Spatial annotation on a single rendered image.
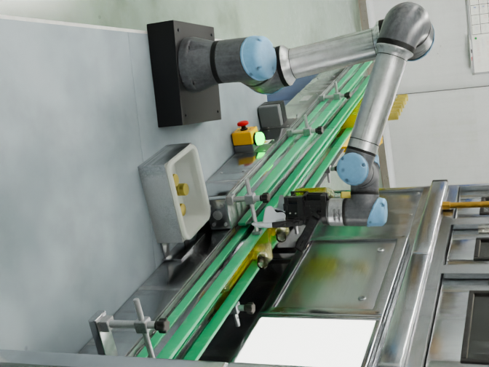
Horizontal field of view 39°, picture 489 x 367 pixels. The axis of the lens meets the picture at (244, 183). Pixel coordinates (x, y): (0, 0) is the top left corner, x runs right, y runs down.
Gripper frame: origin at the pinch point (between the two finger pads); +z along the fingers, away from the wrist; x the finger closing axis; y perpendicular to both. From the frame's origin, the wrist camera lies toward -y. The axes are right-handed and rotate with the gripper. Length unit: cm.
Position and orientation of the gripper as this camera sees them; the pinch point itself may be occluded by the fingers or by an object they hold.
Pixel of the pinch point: (260, 218)
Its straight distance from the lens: 196.5
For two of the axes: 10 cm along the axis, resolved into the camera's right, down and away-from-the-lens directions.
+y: -0.9, -9.7, -2.2
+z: -9.4, 0.1, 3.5
